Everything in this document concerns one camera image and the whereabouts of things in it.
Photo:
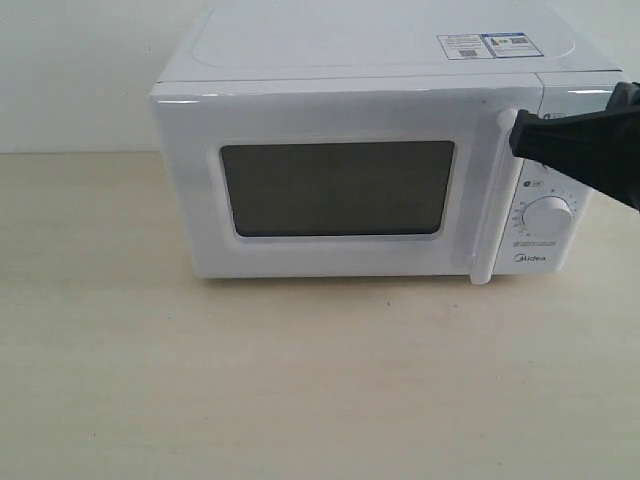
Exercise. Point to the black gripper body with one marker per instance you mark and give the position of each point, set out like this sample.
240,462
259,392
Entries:
624,95

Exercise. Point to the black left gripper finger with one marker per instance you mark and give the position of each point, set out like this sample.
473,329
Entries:
598,149

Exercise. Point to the white microwave door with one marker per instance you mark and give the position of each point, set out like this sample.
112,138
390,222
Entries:
324,178

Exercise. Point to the white microwave oven body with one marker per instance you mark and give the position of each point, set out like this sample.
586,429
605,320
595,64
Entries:
326,40

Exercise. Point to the lower white timer knob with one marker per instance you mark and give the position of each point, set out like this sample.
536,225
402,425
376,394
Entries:
547,216

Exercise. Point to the blue white label sticker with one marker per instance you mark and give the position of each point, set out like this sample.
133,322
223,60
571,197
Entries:
507,45

